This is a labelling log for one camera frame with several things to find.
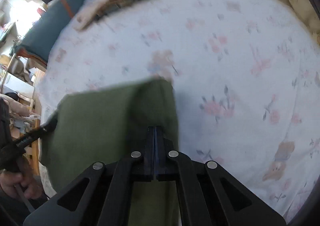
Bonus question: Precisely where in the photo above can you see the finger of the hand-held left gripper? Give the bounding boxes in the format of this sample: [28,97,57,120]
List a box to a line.
[40,113,60,137]

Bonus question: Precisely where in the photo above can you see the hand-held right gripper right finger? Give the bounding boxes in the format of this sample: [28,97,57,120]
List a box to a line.
[155,126,287,226]

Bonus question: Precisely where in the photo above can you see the white floral bed sheet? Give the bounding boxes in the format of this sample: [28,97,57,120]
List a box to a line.
[35,0,320,224]

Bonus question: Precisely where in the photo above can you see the person's left hand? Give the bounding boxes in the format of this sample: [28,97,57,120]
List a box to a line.
[0,163,43,200]

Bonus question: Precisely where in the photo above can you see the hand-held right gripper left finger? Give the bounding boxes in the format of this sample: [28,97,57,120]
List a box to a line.
[23,126,156,226]

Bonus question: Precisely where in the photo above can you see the wooden furniture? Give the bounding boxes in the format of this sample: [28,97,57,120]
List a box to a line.
[25,68,48,176]

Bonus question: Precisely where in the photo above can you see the white storage box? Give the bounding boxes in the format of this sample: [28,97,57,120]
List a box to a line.
[1,72,35,99]

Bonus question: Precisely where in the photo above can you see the green pants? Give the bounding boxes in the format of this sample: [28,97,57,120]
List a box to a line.
[40,78,180,226]

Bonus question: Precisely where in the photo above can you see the stack of folded clothes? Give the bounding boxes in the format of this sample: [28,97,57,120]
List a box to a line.
[75,0,167,31]

